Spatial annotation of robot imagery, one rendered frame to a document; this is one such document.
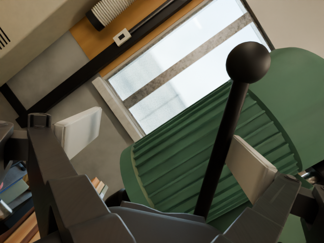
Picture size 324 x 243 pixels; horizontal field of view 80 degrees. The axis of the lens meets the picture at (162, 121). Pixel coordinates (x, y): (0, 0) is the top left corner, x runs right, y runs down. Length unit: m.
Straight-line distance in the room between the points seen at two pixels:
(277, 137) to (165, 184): 0.15
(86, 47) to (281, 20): 1.58
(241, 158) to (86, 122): 0.13
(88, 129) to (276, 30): 1.81
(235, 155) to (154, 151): 0.14
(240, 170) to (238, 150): 0.02
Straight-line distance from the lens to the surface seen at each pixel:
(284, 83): 0.29
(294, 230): 0.37
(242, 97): 0.18
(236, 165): 0.18
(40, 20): 1.76
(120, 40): 1.68
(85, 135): 0.17
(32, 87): 2.13
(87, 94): 1.86
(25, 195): 0.60
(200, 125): 0.27
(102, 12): 1.69
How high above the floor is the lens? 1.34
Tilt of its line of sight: 9 degrees down
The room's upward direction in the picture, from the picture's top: 56 degrees clockwise
